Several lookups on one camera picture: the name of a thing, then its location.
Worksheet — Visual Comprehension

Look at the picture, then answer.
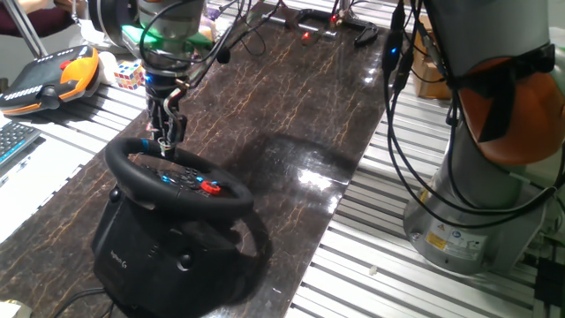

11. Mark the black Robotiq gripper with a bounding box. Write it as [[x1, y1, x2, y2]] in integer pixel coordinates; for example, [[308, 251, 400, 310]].
[[143, 70, 189, 151]]

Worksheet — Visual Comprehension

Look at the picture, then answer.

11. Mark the black gaming steering wheel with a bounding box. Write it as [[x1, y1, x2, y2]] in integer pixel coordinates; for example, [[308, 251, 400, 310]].
[[103, 136, 255, 221]]

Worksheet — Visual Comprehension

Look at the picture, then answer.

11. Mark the black Logitech wheel base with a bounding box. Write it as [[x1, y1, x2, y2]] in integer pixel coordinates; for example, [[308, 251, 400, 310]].
[[90, 187, 270, 318]]

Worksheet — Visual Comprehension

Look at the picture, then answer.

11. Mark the forearm in maroon sleeve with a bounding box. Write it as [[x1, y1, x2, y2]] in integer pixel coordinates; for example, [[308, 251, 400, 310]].
[[0, 2, 76, 39]]

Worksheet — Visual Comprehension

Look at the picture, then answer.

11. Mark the person's bare hand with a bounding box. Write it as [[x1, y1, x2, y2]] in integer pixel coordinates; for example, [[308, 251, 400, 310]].
[[55, 0, 87, 13]]

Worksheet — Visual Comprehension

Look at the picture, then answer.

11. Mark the Rubik's cube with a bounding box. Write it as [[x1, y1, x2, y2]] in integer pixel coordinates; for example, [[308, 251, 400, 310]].
[[113, 60, 147, 92]]

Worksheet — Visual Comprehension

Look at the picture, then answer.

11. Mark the green wrist adapter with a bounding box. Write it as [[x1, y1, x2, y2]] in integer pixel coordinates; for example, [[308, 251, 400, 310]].
[[121, 24, 214, 49]]

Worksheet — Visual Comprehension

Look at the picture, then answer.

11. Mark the dark brown marble mat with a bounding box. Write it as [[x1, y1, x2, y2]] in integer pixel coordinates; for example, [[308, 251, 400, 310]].
[[0, 2, 411, 318]]

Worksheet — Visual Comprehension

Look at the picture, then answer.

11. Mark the orange black teach pendant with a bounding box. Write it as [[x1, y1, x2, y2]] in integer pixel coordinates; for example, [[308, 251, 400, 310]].
[[0, 43, 102, 117]]

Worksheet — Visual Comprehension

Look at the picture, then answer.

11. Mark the black computer keyboard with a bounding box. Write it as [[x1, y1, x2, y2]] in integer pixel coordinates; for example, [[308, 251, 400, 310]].
[[0, 119, 43, 169]]

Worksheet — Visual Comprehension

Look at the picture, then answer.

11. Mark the large white paper sheet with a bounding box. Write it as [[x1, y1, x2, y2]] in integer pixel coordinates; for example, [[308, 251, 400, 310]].
[[0, 114, 107, 244]]

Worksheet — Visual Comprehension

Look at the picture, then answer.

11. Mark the silver metal rod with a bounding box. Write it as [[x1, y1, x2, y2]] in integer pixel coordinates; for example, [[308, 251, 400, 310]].
[[261, 12, 339, 39]]

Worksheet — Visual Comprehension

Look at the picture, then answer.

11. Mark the black stand base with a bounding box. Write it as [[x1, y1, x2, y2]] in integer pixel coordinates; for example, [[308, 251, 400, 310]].
[[290, 7, 380, 48]]

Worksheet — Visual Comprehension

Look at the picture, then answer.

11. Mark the white gold packet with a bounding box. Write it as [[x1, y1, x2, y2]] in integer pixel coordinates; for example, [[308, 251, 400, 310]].
[[0, 299, 33, 318]]

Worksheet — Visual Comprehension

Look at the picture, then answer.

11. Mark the black junction box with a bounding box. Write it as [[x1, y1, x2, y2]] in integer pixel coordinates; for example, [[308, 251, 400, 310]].
[[533, 255, 565, 310]]

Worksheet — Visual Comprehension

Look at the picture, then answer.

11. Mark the upright aluminium frame post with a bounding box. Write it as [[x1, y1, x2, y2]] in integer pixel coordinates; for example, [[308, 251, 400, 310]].
[[2, 0, 49, 58]]

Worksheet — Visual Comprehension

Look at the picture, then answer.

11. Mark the thin black cable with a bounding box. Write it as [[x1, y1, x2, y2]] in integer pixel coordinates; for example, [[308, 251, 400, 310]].
[[52, 285, 107, 318]]

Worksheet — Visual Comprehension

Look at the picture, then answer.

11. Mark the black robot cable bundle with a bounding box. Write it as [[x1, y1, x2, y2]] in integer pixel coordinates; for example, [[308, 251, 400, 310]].
[[139, 0, 565, 233]]

